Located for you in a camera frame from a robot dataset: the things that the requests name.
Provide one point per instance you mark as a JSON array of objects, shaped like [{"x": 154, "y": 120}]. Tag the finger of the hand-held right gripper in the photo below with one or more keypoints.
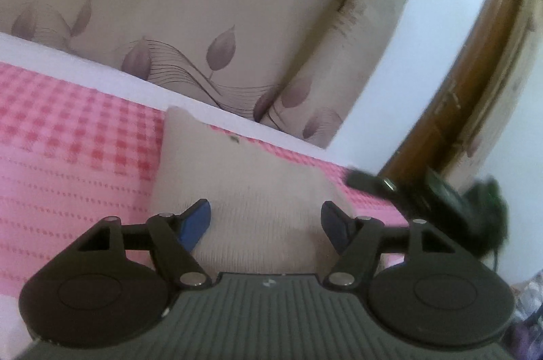
[{"x": 373, "y": 181}]

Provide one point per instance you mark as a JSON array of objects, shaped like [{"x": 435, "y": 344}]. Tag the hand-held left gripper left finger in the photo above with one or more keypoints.
[{"x": 196, "y": 224}]

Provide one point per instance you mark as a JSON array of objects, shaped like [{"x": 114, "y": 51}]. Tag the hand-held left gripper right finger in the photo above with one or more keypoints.
[{"x": 337, "y": 226}]

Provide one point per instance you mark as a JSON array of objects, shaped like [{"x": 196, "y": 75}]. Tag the brown wooden door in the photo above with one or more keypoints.
[{"x": 462, "y": 88}]

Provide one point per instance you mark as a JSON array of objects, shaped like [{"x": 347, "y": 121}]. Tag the patterned cloth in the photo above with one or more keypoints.
[{"x": 528, "y": 321}]

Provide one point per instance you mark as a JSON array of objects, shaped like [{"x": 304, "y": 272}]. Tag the pink checked bed sheet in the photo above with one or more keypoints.
[{"x": 63, "y": 156}]

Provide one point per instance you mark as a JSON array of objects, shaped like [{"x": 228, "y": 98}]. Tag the beige leaf print curtain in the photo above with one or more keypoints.
[{"x": 191, "y": 3}]

